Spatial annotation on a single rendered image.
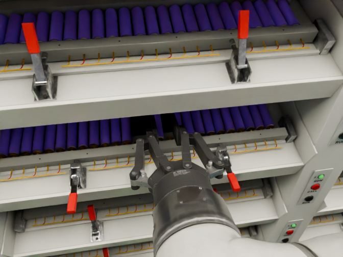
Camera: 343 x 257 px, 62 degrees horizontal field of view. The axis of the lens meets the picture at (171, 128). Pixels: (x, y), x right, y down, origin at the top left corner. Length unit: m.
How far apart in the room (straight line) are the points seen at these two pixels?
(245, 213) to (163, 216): 0.45
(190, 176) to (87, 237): 0.41
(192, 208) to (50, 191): 0.32
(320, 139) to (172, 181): 0.32
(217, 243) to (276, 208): 0.50
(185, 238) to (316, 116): 0.37
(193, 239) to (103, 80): 0.25
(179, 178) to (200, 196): 0.04
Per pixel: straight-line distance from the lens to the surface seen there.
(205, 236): 0.26
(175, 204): 0.30
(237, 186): 0.49
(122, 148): 0.53
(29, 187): 0.57
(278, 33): 0.48
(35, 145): 0.58
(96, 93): 0.40
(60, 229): 0.73
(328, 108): 0.53
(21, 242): 0.75
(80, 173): 0.52
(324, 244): 0.29
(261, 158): 0.58
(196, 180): 0.34
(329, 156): 0.62
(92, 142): 0.55
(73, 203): 0.49
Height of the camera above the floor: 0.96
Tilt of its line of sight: 42 degrees down
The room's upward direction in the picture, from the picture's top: straight up
